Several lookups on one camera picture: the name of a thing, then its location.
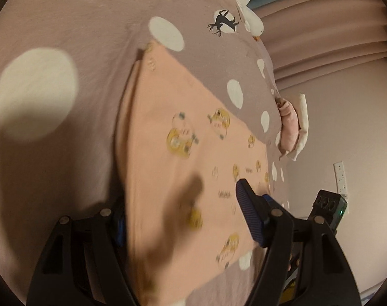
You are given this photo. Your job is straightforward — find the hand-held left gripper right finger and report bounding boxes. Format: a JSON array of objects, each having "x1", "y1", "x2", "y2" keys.
[{"x1": 236, "y1": 178, "x2": 363, "y2": 306}]

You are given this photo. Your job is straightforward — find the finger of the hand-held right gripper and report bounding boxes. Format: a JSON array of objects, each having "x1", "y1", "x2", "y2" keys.
[{"x1": 262, "y1": 194, "x2": 286, "y2": 211}]

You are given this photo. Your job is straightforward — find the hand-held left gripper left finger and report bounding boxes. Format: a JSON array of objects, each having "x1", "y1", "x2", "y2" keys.
[{"x1": 26, "y1": 194, "x2": 140, "y2": 306}]

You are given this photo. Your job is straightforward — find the pink cartoon print shirt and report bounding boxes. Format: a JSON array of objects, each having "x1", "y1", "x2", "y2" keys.
[{"x1": 115, "y1": 41, "x2": 272, "y2": 306}]

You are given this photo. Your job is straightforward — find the folded pink cloth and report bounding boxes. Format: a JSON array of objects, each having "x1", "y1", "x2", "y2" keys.
[{"x1": 276, "y1": 97, "x2": 301, "y2": 152}]

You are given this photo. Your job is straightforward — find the folded white cloth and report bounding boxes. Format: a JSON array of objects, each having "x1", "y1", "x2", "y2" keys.
[{"x1": 278, "y1": 93, "x2": 309, "y2": 162}]

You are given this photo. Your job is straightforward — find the pink curtain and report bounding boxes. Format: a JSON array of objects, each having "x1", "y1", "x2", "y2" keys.
[{"x1": 251, "y1": 0, "x2": 387, "y2": 90}]

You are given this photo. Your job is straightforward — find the white goose plush toy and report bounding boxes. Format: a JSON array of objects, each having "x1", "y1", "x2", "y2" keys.
[{"x1": 217, "y1": 0, "x2": 265, "y2": 42}]

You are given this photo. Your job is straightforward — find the mauve polka dot blanket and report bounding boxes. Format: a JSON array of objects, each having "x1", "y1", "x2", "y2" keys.
[{"x1": 0, "y1": 0, "x2": 290, "y2": 306}]

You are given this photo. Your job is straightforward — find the white wall socket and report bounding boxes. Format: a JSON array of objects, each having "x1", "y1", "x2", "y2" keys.
[{"x1": 333, "y1": 161, "x2": 349, "y2": 198}]

